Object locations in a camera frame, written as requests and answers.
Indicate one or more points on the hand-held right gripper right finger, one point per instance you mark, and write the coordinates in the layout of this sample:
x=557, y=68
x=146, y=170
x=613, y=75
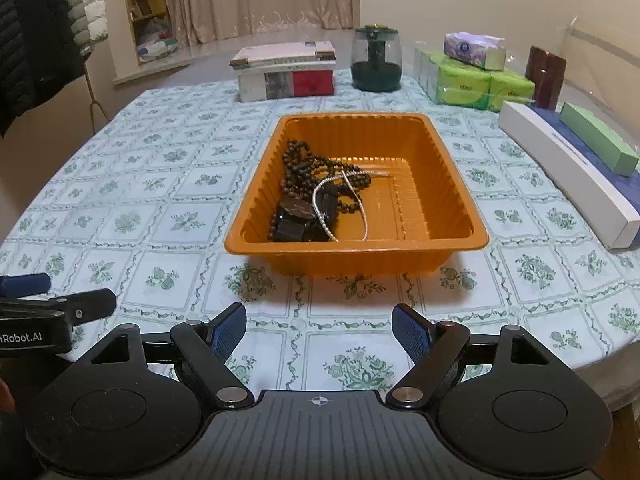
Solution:
x=412, y=335

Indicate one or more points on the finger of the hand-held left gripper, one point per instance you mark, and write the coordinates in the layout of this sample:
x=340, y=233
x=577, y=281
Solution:
x=22, y=286
x=85, y=304

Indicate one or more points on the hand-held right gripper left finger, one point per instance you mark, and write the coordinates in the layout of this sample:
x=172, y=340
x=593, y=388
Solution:
x=227, y=332

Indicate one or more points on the black wrist watch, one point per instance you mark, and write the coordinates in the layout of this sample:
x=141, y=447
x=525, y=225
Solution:
x=300, y=220

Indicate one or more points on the orange plastic tray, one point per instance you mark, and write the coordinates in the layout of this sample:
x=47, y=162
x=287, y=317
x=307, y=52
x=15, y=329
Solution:
x=430, y=195

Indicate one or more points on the white pearl strand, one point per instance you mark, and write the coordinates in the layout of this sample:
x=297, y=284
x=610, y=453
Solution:
x=316, y=205

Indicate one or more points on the person's left hand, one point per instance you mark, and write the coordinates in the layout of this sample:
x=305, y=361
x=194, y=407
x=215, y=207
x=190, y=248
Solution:
x=6, y=396

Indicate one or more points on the floral printed tablecloth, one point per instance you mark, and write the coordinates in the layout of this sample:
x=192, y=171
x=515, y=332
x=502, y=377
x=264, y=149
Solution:
x=150, y=195

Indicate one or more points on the coat stand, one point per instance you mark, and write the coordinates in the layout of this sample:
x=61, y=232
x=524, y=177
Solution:
x=94, y=105

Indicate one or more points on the long white box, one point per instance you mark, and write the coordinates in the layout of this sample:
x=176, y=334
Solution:
x=575, y=175

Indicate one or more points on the black down jacket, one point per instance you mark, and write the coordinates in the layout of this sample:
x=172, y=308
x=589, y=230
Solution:
x=30, y=50

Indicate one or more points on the green tissue packs bundle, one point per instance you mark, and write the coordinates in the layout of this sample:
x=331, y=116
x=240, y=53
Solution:
x=465, y=87

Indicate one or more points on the white and red box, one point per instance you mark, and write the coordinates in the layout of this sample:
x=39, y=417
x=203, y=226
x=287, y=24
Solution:
x=285, y=85

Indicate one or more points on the dark blue flat box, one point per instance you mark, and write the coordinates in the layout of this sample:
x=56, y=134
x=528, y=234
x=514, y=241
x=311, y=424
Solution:
x=575, y=137

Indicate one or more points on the dark green clear jar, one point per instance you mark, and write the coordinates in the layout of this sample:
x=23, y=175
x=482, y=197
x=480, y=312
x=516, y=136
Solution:
x=376, y=67

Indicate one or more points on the white plastic bags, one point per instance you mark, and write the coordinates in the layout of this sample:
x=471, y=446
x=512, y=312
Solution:
x=157, y=42

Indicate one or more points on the long green box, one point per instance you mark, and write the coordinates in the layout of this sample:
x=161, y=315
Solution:
x=600, y=137

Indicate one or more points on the stack of books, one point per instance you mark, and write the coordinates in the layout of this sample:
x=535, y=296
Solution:
x=280, y=52

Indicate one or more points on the brown wooden cup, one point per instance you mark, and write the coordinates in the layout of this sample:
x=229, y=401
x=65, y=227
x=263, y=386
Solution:
x=545, y=80

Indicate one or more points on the green and white down jacket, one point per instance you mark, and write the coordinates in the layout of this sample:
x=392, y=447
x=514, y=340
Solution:
x=85, y=5

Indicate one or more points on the purple tissue box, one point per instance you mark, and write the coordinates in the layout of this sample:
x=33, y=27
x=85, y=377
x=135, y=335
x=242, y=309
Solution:
x=472, y=50

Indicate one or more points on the clear plastic chair back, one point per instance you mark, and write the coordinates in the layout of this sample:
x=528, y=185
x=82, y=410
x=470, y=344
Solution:
x=605, y=60

